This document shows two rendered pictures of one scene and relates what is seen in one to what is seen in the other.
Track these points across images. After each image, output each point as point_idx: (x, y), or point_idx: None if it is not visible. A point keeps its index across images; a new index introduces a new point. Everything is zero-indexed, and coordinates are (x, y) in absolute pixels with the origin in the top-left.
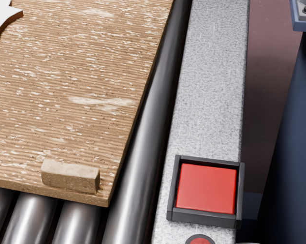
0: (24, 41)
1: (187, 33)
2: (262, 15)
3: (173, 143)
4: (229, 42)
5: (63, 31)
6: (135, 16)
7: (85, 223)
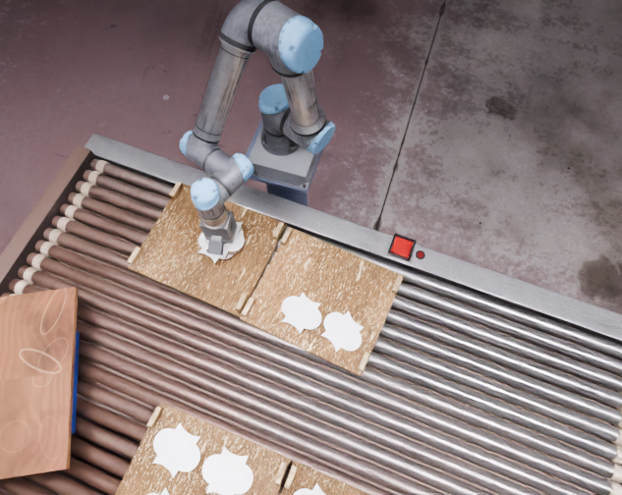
0: (319, 294)
1: (319, 234)
2: None
3: (377, 252)
4: (329, 220)
5: (316, 278)
6: (312, 249)
7: (407, 285)
